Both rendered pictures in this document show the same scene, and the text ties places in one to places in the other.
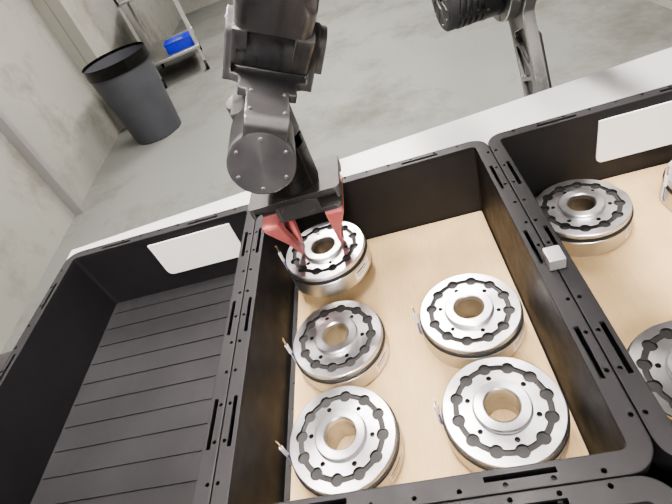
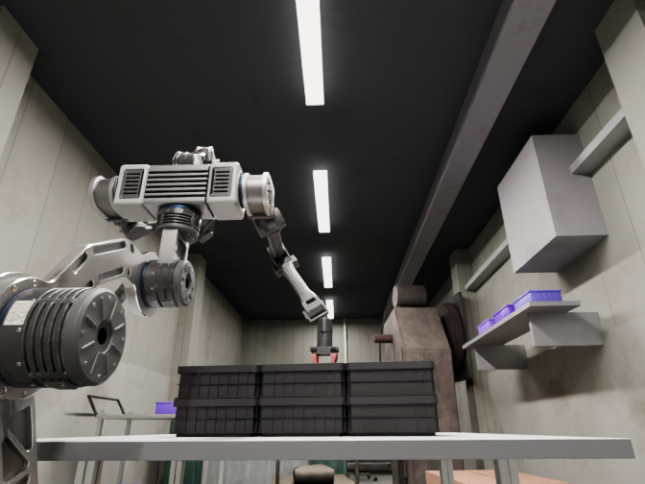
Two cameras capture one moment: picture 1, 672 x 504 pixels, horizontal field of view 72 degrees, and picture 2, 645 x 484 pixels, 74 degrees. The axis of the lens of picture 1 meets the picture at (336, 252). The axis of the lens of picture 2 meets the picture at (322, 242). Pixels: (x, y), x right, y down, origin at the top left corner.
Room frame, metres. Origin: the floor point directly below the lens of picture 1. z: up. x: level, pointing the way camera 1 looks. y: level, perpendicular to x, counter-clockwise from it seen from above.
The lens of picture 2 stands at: (2.02, -0.18, 0.72)
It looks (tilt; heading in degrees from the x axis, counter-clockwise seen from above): 24 degrees up; 173
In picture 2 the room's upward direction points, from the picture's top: straight up
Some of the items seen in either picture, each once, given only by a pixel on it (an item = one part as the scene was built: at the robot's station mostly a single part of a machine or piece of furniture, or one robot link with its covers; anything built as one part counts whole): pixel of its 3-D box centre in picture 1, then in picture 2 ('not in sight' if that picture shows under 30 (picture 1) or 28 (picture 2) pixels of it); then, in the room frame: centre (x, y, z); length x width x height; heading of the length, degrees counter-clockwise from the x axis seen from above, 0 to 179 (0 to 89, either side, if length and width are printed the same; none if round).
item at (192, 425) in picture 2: not in sight; (230, 419); (0.24, -0.32, 0.76); 0.40 x 0.30 x 0.12; 166
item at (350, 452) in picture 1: (340, 434); not in sight; (0.22, 0.06, 0.86); 0.05 x 0.05 x 0.01
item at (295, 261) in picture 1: (324, 249); not in sight; (0.44, 0.01, 0.89); 0.10 x 0.10 x 0.01
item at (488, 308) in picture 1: (468, 308); not in sight; (0.29, -0.10, 0.86); 0.05 x 0.05 x 0.01
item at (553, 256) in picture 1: (554, 257); not in sight; (0.25, -0.17, 0.94); 0.02 x 0.01 x 0.01; 166
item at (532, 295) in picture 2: not in sight; (537, 302); (-0.69, 1.64, 1.52); 0.32 x 0.22 x 0.10; 171
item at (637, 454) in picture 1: (385, 289); (309, 374); (0.31, -0.03, 0.92); 0.40 x 0.30 x 0.02; 166
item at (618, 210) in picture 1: (580, 207); not in sight; (0.36, -0.28, 0.86); 0.10 x 0.10 x 0.01
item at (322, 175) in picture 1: (287, 167); (324, 343); (0.44, 0.01, 1.01); 0.10 x 0.07 x 0.07; 76
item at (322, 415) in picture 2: not in sight; (309, 418); (0.31, -0.03, 0.76); 0.40 x 0.30 x 0.12; 166
